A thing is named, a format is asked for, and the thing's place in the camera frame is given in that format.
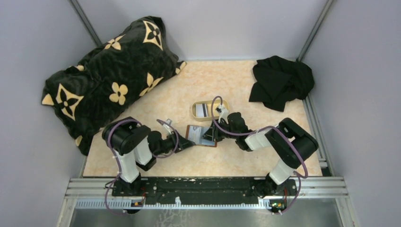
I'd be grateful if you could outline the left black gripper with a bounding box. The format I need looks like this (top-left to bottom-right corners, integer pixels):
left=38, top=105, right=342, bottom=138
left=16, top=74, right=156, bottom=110
left=154, top=129, right=196, bottom=157

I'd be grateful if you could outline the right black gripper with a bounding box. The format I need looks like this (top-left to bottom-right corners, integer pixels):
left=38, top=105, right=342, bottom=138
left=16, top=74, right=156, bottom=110
left=201, top=119, right=238, bottom=142

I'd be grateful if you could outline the brown leather card holder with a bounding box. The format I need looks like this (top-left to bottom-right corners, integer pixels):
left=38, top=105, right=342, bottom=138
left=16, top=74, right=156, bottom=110
left=185, top=125, right=217, bottom=147

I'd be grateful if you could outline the beige oval tray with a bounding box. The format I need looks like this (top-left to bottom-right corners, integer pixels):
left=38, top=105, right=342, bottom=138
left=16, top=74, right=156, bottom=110
left=190, top=99, right=229, bottom=122

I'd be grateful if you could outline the white magnetic stripe card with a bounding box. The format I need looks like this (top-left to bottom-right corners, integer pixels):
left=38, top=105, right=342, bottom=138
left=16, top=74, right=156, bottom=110
left=195, top=103, right=209, bottom=118

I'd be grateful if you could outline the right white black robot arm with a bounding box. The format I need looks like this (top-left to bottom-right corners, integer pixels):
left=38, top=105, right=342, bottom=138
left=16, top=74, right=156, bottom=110
left=202, top=112, right=319, bottom=195

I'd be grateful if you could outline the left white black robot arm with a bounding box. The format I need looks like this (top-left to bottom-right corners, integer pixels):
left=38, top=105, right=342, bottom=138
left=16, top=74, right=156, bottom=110
left=102, top=117, right=195, bottom=196

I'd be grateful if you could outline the crumpled black cloth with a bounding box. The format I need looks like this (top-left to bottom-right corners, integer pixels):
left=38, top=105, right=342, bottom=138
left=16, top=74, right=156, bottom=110
left=249, top=55, right=315, bottom=112

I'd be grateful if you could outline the black floral plush pillow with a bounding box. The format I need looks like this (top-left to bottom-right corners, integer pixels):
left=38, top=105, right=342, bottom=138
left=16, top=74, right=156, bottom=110
left=42, top=16, right=186, bottom=156

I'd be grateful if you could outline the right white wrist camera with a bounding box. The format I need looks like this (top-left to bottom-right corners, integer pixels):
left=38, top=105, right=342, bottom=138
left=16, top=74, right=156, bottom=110
left=216, top=105, right=229, bottom=122

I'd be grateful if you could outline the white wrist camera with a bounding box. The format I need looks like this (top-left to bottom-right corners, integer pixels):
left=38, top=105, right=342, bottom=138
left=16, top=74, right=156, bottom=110
left=164, top=119, right=172, bottom=128
left=216, top=105, right=229, bottom=122

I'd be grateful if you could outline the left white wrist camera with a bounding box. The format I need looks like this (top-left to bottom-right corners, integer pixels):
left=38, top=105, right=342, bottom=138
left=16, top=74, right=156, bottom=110
left=164, top=119, right=172, bottom=128

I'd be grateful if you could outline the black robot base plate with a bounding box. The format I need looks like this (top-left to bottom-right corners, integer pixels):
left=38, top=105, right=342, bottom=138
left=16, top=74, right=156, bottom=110
left=110, top=177, right=297, bottom=205

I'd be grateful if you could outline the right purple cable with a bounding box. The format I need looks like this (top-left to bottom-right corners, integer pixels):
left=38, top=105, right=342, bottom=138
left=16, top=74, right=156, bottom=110
left=210, top=96, right=309, bottom=215

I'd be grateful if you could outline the white toothed cable rail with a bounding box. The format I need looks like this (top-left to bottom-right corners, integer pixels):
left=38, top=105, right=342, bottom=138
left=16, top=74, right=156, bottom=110
left=75, top=197, right=271, bottom=210

